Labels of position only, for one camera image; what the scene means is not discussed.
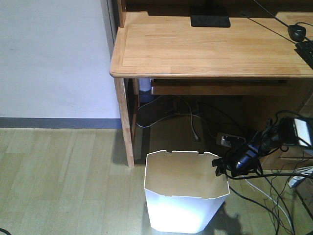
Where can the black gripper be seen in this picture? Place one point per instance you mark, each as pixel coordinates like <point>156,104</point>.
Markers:
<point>242,162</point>

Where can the white paper trash bin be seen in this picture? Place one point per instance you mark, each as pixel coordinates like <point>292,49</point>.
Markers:
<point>182,190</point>

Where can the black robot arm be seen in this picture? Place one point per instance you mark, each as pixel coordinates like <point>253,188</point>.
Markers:
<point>286,131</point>

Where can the white power strip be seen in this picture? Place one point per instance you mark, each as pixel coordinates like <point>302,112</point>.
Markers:
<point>219,135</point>

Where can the wooden keyboard tray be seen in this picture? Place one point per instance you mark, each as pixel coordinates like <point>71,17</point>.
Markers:
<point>219,87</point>

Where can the wooden desk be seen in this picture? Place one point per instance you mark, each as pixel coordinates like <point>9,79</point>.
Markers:
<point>156,40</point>

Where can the black keyboard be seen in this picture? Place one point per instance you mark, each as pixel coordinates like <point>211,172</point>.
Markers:
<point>305,50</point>

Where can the black computer mouse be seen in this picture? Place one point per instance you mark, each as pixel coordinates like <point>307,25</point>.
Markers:
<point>296,32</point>

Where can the black monitor stand base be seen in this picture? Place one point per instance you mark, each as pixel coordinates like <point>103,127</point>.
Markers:
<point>208,14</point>

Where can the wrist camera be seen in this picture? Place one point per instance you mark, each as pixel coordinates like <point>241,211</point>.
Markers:
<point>229,141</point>

